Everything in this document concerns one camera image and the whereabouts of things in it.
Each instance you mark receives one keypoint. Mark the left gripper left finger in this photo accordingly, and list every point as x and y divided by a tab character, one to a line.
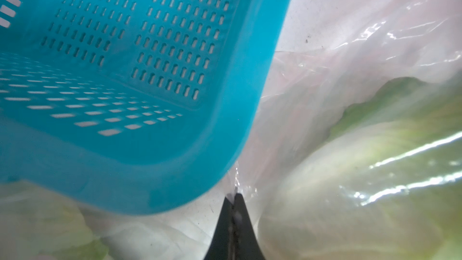
221	247

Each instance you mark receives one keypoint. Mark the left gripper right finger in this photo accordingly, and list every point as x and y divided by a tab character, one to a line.
246	245

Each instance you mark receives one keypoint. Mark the clear blue zip-top bag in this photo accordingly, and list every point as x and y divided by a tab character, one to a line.
307	97

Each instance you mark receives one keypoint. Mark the green chinese cabbage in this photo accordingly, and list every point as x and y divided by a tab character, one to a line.
385	185

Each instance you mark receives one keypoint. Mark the small perforated bag with cabbage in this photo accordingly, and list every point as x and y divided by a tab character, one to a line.
37	224

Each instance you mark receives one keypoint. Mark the teal plastic basket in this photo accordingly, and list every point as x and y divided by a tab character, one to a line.
131	106

